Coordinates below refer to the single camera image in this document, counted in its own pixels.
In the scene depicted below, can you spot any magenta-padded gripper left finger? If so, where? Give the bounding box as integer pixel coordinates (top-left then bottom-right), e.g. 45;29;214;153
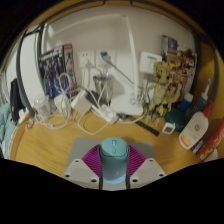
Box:
62;143;103;190

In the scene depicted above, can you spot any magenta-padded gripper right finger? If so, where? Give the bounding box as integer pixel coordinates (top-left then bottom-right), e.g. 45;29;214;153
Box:
125;143;168;190

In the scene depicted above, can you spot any light blue computer mouse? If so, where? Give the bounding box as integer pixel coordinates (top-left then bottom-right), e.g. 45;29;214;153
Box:
98;137;130;185

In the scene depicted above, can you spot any black ruler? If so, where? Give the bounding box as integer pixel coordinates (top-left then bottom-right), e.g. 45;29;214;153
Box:
116;113;160;137

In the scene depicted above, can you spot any small white cube clock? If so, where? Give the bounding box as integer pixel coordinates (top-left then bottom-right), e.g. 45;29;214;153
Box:
161;121;176;135

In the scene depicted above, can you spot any dark green round container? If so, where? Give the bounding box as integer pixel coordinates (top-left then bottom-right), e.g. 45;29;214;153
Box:
163;108;188;133

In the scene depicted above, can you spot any white red-capped pump bottle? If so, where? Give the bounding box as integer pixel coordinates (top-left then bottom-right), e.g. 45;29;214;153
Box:
178;99;215;150

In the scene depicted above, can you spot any white power strip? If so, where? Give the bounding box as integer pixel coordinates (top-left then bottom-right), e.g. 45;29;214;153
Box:
89;103;120;125

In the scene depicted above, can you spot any white desk lamp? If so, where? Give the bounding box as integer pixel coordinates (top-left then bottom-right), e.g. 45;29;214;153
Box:
46;13;145;117

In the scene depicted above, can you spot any white charger block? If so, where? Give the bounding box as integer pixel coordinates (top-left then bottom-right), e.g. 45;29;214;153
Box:
70;89;93;115

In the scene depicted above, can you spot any clear plastic jar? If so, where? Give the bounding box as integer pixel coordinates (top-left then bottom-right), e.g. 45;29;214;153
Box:
33;94;53;119

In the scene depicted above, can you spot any blue-capped white tube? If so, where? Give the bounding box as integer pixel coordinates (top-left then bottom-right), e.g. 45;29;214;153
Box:
178;91;194;115

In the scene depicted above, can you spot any brown tree figure toy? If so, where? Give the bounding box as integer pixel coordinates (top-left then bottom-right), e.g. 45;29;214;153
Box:
144;59;178;128

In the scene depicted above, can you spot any teal cloth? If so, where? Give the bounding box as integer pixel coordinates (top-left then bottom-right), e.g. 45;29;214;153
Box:
0;103;18;158

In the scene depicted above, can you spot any steel cup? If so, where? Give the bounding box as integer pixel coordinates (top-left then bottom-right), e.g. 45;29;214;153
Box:
92;73;115;106

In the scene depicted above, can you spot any black bag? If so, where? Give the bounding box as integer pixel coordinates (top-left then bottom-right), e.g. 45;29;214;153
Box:
9;78;26;124

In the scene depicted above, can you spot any blue model kit box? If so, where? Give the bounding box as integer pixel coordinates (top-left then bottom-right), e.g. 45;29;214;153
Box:
37;43;78;99

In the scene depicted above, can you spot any dark model kit box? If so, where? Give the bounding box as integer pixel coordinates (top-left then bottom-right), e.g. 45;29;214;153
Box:
160;34;198;104

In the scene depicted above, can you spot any white looped cable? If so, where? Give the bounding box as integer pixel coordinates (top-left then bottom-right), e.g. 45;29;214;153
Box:
77;109;112;136

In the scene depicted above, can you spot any white wall box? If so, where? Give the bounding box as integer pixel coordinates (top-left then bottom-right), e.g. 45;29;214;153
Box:
138;50;163;75

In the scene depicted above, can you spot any white wall socket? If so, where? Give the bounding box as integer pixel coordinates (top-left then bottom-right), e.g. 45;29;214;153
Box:
77;49;96;69
95;49;118;68

